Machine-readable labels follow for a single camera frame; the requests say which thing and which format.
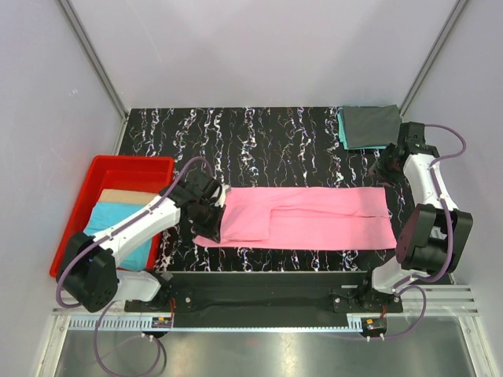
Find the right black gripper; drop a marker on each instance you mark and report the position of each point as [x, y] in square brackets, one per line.
[379, 170]

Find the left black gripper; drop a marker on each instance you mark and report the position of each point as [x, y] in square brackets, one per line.
[213, 231]

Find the pink t shirt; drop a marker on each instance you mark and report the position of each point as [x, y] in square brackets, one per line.
[323, 219]

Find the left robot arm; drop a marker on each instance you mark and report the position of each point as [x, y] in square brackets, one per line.
[90, 270]

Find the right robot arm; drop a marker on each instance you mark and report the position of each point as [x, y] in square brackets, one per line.
[432, 241]

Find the folded dark grey t shirt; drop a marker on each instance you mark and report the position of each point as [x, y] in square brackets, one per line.
[371, 125]

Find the folded teal t shirt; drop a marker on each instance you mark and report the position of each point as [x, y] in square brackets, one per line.
[343, 137]

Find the beige t shirt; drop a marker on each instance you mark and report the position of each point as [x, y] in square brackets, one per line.
[110, 195]

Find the light blue t shirt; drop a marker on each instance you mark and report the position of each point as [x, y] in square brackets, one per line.
[107, 214]

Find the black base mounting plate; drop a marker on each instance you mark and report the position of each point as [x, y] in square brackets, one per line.
[257, 301]

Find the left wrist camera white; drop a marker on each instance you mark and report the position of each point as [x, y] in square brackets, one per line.
[220, 196]

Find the right aluminium frame post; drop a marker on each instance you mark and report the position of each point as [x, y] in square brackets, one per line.
[449, 25]

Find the aluminium frame post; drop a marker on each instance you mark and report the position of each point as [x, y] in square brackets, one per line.
[83, 39]
[449, 25]

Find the slotted cable duct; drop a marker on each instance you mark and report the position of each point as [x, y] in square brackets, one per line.
[159, 324]

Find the left aluminium frame post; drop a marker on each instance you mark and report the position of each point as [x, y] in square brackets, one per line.
[83, 39]

